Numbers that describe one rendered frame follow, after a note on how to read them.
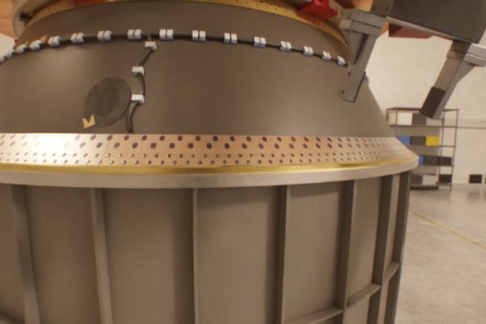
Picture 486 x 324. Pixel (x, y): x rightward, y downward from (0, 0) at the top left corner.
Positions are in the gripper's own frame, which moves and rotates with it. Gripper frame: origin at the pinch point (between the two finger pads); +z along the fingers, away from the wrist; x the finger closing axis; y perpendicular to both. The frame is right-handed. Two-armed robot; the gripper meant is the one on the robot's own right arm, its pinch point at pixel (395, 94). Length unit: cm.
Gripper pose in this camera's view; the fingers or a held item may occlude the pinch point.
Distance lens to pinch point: 40.8
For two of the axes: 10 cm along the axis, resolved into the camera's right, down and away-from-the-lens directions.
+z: -1.9, 8.6, 4.7
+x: 9.8, 1.3, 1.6
